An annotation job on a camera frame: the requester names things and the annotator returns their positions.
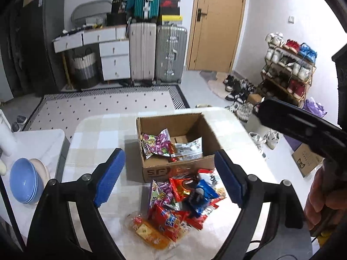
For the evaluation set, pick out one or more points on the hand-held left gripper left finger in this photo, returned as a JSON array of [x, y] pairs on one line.
[[109, 177]]

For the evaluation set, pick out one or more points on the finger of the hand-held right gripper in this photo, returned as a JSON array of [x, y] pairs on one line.
[[295, 124]]

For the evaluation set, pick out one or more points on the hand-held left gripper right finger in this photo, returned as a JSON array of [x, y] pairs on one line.
[[229, 180]]

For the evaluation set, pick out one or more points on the cardboard box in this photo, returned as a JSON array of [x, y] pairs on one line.
[[160, 172]]

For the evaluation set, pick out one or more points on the person's right forearm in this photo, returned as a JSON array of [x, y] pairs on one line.
[[322, 239]]

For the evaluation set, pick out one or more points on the person's right hand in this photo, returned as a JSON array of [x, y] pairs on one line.
[[317, 203]]

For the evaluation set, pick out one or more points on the yellow snack packet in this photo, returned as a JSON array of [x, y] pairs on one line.
[[221, 192]]

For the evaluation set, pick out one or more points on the white sneaker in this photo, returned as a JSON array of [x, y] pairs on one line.
[[272, 138], [257, 139]]

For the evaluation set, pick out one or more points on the blue cookie packet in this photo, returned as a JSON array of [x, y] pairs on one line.
[[202, 196]]

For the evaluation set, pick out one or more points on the wooden shoe rack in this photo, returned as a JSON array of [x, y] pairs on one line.
[[310, 80]]

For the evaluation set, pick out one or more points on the printed cardboard carton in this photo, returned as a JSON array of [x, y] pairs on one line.
[[307, 161]]

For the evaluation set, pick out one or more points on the small red snack packet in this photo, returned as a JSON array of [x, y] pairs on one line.
[[206, 214]]

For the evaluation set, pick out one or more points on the small brown box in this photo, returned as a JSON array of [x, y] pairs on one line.
[[254, 98]]

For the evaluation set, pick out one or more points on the white clear snack packet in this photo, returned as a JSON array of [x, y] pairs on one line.
[[189, 147]]

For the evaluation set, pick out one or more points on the group of assorted sneakers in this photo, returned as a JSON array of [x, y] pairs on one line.
[[295, 67]]

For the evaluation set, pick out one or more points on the thin red snack packet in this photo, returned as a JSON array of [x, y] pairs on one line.
[[172, 151]]

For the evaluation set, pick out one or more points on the pile of dark shoes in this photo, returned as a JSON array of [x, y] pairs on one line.
[[241, 92]]

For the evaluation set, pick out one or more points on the orange cracker packet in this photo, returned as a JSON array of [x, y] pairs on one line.
[[146, 231]]

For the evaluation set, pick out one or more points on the beige plate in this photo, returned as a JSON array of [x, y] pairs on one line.
[[42, 168]]

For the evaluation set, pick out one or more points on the dotted rug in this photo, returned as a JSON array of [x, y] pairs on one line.
[[103, 105]]

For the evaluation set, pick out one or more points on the blue bowl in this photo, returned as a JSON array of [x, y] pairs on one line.
[[36, 200]]

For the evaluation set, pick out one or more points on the white side table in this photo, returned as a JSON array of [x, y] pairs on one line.
[[40, 143]]

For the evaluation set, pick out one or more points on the beige slipper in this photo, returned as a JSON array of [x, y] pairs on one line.
[[203, 105]]

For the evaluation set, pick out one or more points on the stacked blue bowls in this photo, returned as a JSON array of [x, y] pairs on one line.
[[24, 178]]

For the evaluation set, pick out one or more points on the beige door mat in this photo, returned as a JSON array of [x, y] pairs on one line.
[[217, 86]]

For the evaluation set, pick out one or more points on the dark slipper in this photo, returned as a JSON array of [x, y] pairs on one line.
[[15, 126], [21, 119]]

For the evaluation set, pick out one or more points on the white bottle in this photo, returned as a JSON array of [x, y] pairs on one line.
[[5, 135]]

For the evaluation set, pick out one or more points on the woven laundry basket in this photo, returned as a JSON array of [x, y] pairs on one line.
[[82, 67]]

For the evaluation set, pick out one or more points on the white drawer desk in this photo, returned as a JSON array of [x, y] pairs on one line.
[[113, 57]]

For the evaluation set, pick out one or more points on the wooden door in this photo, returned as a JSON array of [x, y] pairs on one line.
[[217, 24]]

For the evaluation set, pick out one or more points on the beige suitcase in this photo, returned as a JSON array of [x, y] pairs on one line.
[[142, 54]]

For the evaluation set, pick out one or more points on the silver suitcase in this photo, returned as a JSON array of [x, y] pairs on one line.
[[170, 54]]

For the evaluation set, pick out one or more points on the dark wardrobe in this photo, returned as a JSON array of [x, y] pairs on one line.
[[27, 46]]

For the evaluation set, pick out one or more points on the yellow and black shoebox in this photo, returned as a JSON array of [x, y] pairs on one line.
[[170, 20]]

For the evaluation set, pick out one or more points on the gray plastic tub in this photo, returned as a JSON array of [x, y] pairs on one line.
[[90, 12]]

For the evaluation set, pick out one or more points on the black bag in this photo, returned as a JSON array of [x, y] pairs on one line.
[[118, 5]]

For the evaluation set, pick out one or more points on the white wall switch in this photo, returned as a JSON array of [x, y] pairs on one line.
[[291, 19]]

